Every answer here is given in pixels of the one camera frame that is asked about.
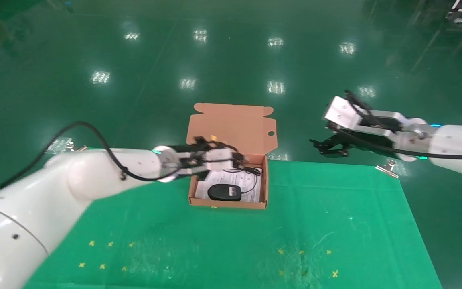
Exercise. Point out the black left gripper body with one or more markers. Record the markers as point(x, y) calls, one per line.
point(199, 168)

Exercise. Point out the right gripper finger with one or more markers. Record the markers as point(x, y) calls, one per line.
point(333, 153)
point(318, 143)

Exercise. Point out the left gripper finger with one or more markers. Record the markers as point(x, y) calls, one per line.
point(240, 158)
point(240, 165)

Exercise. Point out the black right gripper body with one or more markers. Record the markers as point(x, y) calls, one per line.
point(341, 141)

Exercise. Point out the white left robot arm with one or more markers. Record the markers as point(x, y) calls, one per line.
point(54, 192)

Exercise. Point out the orange cardboard box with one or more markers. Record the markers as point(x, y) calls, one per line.
point(235, 124)

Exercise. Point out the white printed leaflet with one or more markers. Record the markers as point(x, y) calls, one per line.
point(221, 178)

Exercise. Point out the silver binder clip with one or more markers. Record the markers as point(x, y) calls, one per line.
point(71, 145)
point(387, 169)

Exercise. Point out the green table mat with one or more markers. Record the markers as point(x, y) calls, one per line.
point(223, 241)

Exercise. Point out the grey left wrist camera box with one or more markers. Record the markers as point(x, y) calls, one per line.
point(221, 154)

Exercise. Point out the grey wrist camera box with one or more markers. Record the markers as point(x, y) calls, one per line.
point(221, 154)
point(343, 113)

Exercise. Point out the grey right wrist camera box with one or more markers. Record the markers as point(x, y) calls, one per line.
point(343, 113)

